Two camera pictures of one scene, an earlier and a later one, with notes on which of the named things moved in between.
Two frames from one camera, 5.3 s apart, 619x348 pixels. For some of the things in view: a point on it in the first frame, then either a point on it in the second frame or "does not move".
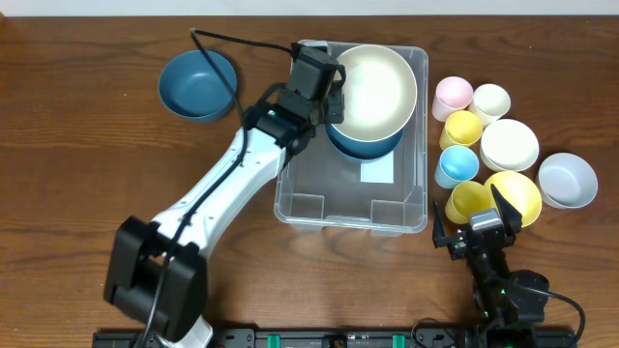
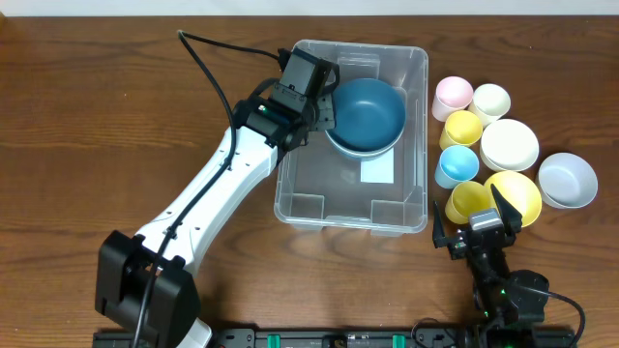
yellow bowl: [519, 190] does not move
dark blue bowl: [191, 90] -> [369, 114]
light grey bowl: [566, 181] does not move
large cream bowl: [380, 93] -> [364, 157]
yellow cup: [465, 198] does not move
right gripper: [477, 243] does not move
